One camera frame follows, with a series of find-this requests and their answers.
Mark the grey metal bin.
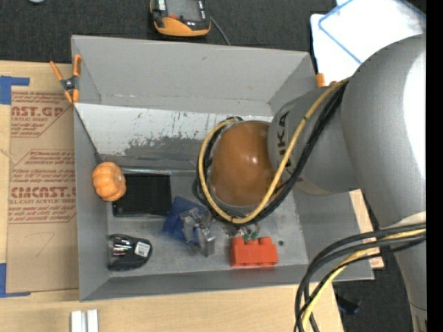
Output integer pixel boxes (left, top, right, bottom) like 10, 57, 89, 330
71, 35, 377, 302

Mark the black flat box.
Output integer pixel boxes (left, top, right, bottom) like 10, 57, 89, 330
111, 173, 173, 218

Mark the red toy brick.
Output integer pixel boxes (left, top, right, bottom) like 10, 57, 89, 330
228, 236, 280, 268

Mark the brown cardboard board, red print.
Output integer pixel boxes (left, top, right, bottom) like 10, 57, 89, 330
0, 59, 81, 299

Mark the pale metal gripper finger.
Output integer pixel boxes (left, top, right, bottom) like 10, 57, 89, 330
179, 210, 196, 244
195, 213, 217, 257

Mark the black pouch with white label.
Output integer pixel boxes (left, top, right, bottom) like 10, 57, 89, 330
107, 233, 154, 272

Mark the orange toy pumpkin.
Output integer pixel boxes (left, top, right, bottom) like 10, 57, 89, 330
91, 160, 127, 203

